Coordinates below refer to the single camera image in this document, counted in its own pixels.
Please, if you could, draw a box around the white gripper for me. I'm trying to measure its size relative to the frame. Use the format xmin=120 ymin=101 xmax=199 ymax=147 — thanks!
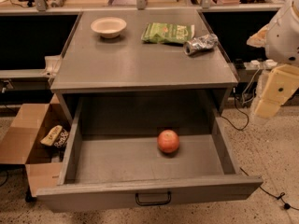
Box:
xmin=247 ymin=0 xmax=299 ymax=119

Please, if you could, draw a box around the red apple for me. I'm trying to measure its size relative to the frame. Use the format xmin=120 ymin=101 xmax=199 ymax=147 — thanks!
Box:
xmin=157 ymin=130 xmax=179 ymax=154

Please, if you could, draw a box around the grey cabinet counter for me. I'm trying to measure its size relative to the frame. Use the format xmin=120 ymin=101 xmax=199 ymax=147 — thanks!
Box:
xmin=50 ymin=8 xmax=239 ymax=123

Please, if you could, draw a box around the open grey drawer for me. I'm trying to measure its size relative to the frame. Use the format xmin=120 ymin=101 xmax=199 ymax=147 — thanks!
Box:
xmin=37 ymin=93 xmax=263 ymax=212

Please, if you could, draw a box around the white power strip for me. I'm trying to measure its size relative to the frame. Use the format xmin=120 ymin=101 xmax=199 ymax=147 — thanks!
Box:
xmin=249 ymin=59 xmax=278 ymax=69

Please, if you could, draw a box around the crushed silver can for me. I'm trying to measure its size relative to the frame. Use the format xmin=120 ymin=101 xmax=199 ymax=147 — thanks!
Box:
xmin=183 ymin=34 xmax=219 ymax=56

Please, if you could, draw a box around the green chip bag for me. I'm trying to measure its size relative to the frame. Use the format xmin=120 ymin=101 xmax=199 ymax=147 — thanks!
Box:
xmin=141 ymin=22 xmax=194 ymax=44

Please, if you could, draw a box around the white bowl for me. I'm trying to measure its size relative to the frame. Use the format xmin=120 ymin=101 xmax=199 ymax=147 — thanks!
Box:
xmin=91 ymin=17 xmax=127 ymax=39

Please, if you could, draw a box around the snack bag in box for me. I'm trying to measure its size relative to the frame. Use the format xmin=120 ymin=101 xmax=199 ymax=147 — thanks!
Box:
xmin=40 ymin=125 xmax=69 ymax=148

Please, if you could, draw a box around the open cardboard box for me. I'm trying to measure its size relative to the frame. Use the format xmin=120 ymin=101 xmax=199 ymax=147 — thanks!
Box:
xmin=0 ymin=95 xmax=70 ymax=198

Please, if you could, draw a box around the black floor cable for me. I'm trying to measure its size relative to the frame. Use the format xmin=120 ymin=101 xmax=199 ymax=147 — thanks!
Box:
xmin=220 ymin=96 xmax=299 ymax=212

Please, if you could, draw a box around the black drawer handle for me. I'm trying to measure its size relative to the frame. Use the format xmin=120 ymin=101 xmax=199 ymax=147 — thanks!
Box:
xmin=135 ymin=191 xmax=172 ymax=206

